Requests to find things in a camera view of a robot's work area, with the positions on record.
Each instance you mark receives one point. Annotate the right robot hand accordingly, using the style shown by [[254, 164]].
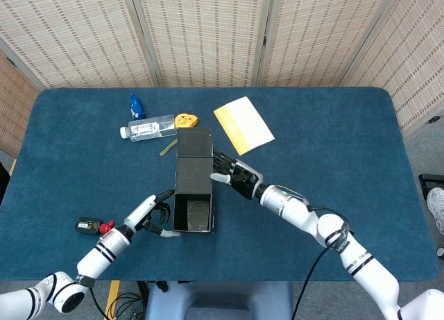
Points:
[[243, 181]]

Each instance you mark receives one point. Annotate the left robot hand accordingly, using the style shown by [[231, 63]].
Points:
[[145, 210]]

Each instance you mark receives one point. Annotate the black cardboard box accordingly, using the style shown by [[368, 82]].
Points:
[[194, 181]]

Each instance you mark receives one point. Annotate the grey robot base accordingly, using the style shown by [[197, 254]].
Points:
[[222, 299]]

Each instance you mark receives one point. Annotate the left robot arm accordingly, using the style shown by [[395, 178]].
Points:
[[69, 275]]

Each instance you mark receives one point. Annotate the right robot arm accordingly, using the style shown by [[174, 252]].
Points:
[[329, 236]]

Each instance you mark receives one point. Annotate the blue carpeted table surface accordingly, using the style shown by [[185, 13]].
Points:
[[329, 143]]

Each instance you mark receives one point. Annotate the yellow and white booklet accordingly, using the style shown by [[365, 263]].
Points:
[[244, 125]]

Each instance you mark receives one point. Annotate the black and red clamp tool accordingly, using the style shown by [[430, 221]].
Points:
[[88, 226]]

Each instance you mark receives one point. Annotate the clear plastic bottle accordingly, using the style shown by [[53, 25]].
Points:
[[149, 129]]

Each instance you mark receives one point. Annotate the yellow tape measure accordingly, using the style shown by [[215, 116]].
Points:
[[185, 120]]

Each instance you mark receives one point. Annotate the small blue packet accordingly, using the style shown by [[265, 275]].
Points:
[[136, 106]]

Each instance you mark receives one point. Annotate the woven folding screen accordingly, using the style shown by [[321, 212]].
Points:
[[208, 32]]

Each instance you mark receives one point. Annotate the black floor stand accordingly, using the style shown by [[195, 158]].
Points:
[[431, 181]]

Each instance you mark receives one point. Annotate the white sneaker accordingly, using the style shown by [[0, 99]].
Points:
[[437, 205]]

